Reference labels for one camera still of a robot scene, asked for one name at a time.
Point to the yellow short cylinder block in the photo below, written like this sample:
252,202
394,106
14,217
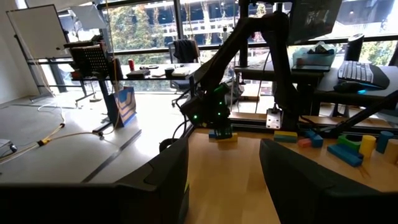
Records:
367,147

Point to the red drink can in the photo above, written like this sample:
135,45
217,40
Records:
131,64

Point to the natural wood cylinder block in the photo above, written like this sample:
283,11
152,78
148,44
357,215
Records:
392,152

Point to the clear plastic container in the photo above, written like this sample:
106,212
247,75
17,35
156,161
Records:
314,57

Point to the black computer mouse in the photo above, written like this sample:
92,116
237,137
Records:
346,87

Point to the black cylinder speaker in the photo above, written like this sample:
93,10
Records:
354,46

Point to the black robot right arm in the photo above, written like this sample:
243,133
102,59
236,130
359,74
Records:
280,62

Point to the yellow rectangular block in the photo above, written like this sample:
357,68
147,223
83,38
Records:
286,133

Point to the black perforated box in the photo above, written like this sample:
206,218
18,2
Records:
90,60

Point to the green arch block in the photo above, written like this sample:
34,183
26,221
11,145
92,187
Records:
343,141

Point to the white flat item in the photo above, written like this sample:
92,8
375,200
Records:
182,72

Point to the black computer keyboard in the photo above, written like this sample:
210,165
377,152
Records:
356,71

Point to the blue and white box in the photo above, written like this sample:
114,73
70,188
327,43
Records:
126,105

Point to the black computer desk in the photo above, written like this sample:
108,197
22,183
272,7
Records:
326,84

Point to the blue rectangular block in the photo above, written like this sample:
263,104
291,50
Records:
284,139

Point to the black office chair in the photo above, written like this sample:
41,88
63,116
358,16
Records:
185,49

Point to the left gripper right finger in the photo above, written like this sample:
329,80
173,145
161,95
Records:
286,180

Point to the light blue large block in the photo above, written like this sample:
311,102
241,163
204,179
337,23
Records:
345,155

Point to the blue short cylinder block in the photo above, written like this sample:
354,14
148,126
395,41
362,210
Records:
384,141

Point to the white hanging sheet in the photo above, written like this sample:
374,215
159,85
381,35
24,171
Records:
88,17

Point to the pink small block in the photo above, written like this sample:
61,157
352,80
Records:
304,143

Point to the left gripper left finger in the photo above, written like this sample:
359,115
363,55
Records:
168,180

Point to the large black monitor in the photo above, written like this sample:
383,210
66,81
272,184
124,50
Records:
314,18

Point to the black flat case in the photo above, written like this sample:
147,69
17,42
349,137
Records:
138,73

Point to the white metal bracket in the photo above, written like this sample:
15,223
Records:
273,119

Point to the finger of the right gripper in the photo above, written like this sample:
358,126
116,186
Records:
229,132
219,133

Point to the white whiteboard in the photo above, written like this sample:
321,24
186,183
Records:
37,31

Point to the yellow thin block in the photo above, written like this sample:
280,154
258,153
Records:
234,139

